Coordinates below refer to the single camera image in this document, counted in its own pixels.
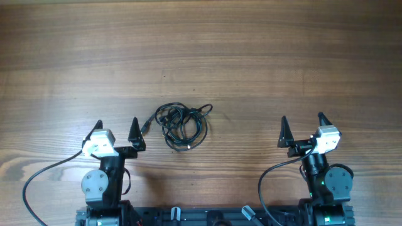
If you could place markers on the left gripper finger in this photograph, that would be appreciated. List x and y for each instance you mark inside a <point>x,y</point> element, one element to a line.
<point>135,135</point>
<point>98,125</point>

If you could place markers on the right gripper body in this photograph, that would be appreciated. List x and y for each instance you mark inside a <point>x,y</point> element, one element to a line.
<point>303,145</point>

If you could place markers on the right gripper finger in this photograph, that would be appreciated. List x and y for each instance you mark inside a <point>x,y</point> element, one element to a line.
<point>323,121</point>
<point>285,139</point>

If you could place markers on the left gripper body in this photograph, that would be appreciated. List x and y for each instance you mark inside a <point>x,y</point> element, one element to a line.
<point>122,150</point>

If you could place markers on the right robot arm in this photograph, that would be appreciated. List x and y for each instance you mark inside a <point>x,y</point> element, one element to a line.
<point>329,184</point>

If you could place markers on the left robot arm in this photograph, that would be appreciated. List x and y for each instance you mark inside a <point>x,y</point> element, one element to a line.
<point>103,187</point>

